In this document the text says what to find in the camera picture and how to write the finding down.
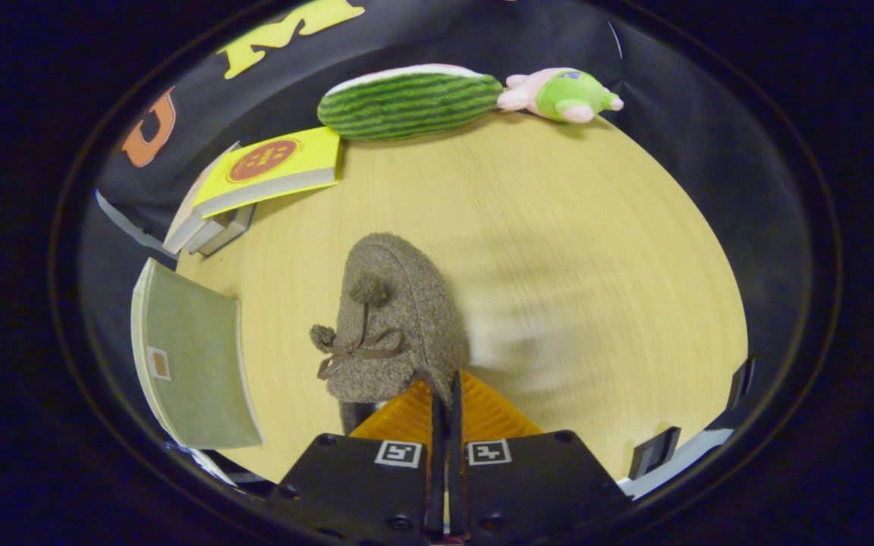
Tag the yellow book with red circle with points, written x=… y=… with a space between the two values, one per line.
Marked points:
x=270 y=163

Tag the green fabric storage box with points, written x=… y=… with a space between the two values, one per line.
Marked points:
x=194 y=356

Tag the dark blue book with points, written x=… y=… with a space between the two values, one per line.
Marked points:
x=234 y=227

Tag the watermelon slice plush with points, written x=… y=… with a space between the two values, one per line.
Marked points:
x=407 y=102

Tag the pink and green plush toy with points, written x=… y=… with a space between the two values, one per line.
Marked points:
x=558 y=95

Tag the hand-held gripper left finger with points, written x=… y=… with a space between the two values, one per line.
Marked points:
x=435 y=493

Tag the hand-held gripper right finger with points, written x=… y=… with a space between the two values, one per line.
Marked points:
x=456 y=493

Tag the black rectangular stand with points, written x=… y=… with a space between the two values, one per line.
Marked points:
x=653 y=453

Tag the brown fuzzy shoe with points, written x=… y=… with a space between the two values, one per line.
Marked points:
x=407 y=303

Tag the grey book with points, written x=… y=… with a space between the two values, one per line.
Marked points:
x=205 y=236

